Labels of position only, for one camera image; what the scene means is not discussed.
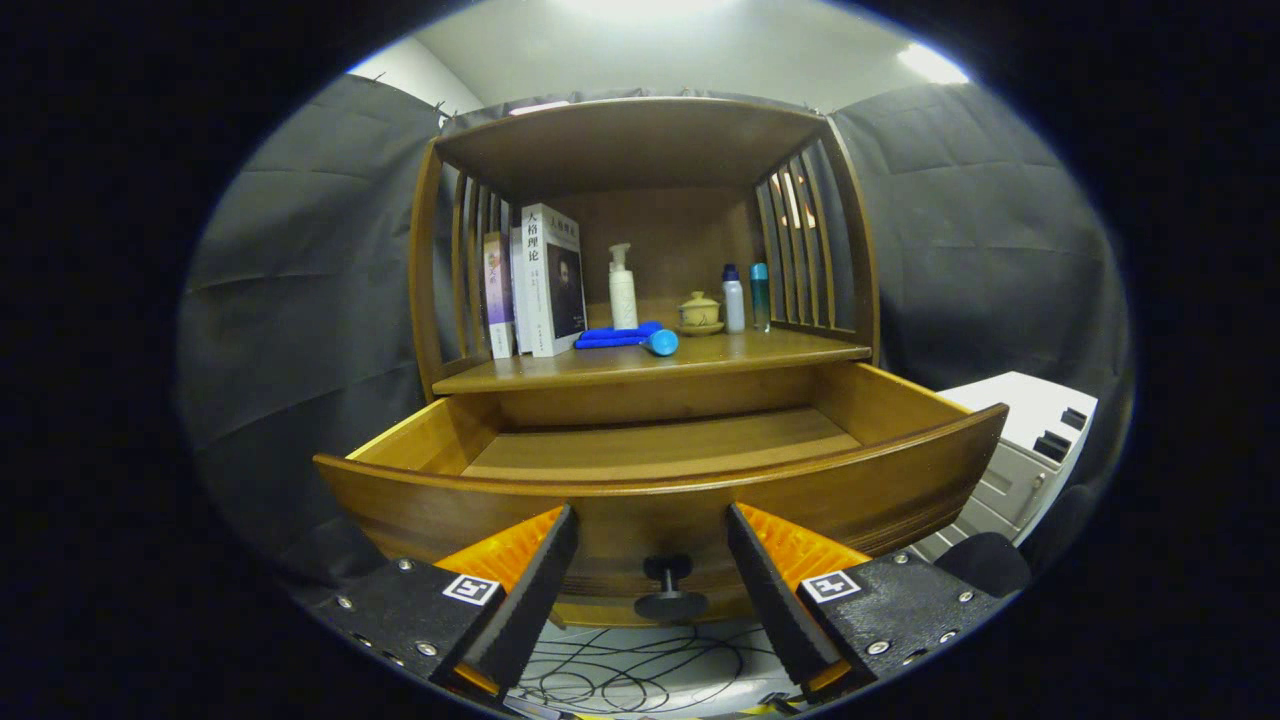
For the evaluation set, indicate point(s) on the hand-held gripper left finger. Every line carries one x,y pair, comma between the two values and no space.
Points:
530,605

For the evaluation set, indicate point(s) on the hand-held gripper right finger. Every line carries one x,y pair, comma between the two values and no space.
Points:
775,600

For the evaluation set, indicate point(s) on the wooden drawer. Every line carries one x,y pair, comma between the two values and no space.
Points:
640,520

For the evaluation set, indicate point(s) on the blue cosmetic tube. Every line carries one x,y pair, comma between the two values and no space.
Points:
662,343

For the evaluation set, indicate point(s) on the wooden countertop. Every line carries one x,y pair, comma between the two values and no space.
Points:
720,355

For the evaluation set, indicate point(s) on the white metal cabinet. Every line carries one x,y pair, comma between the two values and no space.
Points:
1010,470

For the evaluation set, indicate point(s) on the wooden cabinet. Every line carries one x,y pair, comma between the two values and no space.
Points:
630,140

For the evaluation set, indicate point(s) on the blue folded cloth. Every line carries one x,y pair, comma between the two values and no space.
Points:
605,338

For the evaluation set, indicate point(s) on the beige saucer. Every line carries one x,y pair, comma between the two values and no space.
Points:
700,330

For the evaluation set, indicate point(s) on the thin white book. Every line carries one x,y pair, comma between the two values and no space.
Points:
518,310

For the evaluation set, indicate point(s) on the white bottle with blue cap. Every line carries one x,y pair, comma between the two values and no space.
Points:
734,305

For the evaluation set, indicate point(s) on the beige lidded tea cup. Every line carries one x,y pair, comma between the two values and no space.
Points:
700,310

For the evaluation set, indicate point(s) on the slim teal bottle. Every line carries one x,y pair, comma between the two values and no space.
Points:
760,300

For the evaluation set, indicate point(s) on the thick white portrait book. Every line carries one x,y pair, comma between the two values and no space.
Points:
560,290

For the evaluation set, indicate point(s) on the thin purple book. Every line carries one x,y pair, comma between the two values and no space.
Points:
497,290

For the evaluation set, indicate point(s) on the white pump bottle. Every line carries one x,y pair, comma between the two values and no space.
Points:
623,300

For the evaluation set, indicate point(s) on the long ceiling light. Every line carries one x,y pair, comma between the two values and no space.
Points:
932,63

